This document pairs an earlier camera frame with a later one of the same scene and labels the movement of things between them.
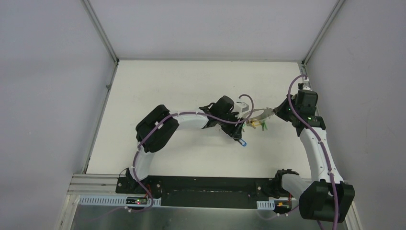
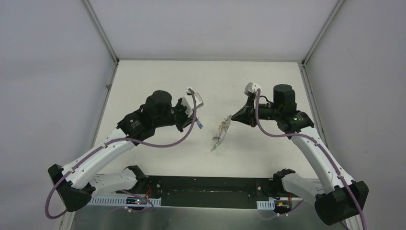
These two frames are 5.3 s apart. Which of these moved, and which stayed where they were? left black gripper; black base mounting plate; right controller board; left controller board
Moved: left black gripper
Stayed: black base mounting plate; left controller board; right controller board
